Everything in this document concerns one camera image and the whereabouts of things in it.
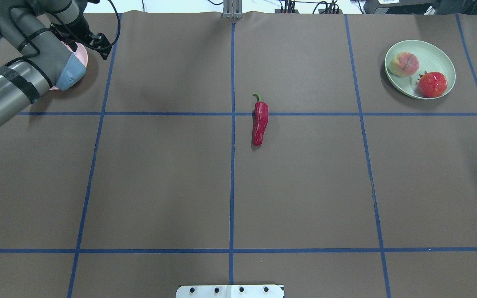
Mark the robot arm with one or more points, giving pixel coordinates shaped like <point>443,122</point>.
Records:
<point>44,61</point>

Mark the pink plate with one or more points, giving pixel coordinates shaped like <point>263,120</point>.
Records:
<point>82,56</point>

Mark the peach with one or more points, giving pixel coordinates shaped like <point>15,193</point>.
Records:
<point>404,64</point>

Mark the black power strip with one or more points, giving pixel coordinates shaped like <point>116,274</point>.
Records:
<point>315,11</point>

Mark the red chili pepper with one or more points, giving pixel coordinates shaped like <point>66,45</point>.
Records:
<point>261,118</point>

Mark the green plate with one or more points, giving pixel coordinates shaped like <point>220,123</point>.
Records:
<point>431,59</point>

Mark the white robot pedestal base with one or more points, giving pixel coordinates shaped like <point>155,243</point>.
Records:
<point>231,291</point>

